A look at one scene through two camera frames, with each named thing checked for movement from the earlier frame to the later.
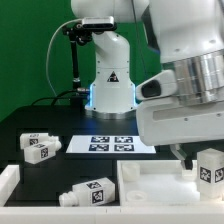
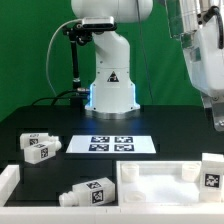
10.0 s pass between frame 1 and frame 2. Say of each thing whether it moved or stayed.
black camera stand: stayed
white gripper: moved
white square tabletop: stayed
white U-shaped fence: stayed
